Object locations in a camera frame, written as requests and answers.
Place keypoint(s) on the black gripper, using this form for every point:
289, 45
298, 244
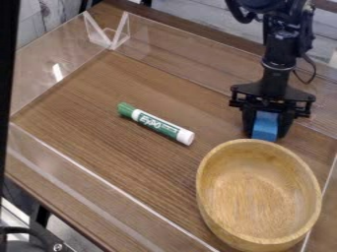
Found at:
250, 99

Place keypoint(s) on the blue foam block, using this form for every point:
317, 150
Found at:
265, 127

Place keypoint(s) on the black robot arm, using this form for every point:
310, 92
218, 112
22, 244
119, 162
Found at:
288, 36

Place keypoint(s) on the brown wooden bowl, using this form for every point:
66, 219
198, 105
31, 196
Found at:
258, 195

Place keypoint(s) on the green Expo marker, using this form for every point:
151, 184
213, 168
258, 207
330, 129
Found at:
157, 124

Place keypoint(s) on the clear acrylic tray walls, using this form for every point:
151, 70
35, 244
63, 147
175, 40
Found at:
112, 178

